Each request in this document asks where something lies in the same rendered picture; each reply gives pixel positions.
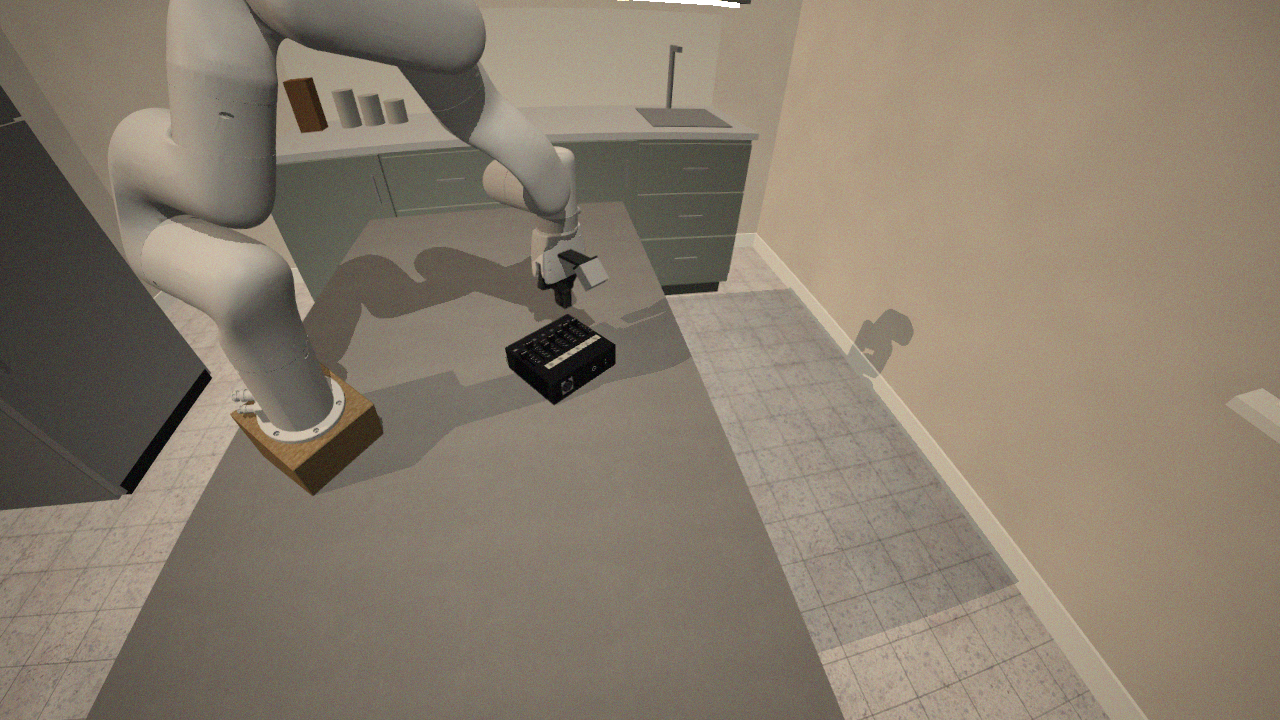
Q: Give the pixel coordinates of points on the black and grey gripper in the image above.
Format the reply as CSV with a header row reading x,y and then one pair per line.
x,y
545,248

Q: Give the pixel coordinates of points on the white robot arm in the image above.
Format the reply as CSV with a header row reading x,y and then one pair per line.
x,y
216,159

